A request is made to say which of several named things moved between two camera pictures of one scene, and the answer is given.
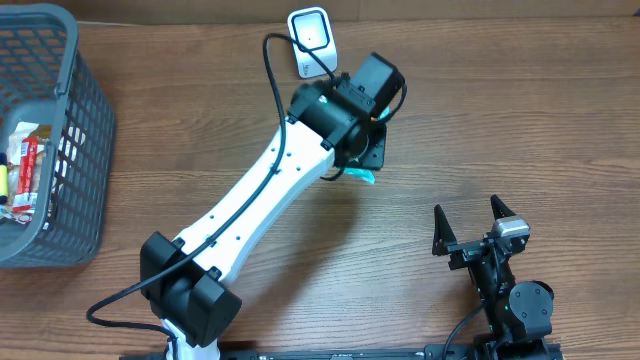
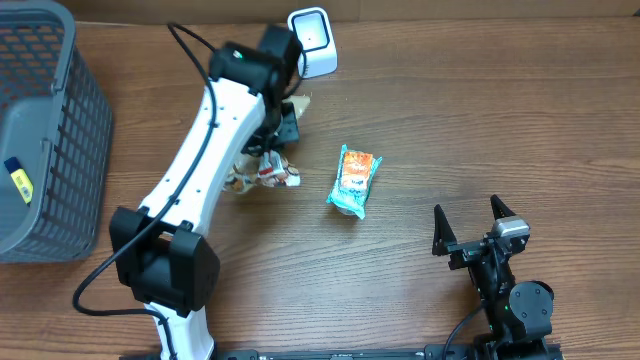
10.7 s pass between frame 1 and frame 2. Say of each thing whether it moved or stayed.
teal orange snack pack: moved
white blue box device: stayed
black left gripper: moved
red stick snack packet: moved
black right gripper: stayed
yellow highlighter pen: moved
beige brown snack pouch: moved
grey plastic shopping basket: stayed
